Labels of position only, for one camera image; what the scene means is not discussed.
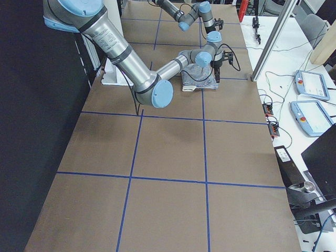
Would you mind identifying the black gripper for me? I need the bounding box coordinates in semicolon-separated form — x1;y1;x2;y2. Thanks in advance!
211;59;223;82
206;26;216;34

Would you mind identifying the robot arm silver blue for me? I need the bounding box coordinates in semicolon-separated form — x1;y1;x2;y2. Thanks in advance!
152;0;224;34
43;1;224;109

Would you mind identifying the striped polo shirt white collar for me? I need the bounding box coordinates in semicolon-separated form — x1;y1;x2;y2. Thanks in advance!
181;64;218;92

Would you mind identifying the black tripod stick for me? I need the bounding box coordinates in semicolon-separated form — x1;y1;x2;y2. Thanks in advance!
252;0;261;45

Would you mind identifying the aluminium frame post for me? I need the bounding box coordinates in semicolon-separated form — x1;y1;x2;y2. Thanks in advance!
251;0;297;81

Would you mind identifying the silver metal cup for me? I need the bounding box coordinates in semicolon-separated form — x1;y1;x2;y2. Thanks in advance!
303;181;316;193

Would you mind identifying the black monitor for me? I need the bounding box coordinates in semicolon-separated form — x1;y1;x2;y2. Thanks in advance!
301;125;335;195

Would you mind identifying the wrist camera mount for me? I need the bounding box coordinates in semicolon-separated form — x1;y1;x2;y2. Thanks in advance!
214;18;224;30
222;51;234;65

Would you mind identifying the teach pendant near person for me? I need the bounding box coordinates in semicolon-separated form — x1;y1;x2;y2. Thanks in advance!
294;70;330;101

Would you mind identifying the grey office chair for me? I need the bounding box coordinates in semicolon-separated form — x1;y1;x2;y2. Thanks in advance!
299;14;330;49

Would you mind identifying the usb hub orange far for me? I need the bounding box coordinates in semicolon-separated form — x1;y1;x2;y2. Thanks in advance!
262;103;274;117

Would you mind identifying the teach pendant nearer camera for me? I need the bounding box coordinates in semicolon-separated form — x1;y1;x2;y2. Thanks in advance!
290;100;334;137

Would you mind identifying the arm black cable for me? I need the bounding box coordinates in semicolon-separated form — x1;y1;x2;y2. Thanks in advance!
220;43;242;71
178;2;211;40

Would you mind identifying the black box white label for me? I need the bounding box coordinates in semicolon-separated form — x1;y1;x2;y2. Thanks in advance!
274;145;305;187

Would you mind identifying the red cylinder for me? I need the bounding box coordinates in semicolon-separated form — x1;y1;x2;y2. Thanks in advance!
238;0;249;23

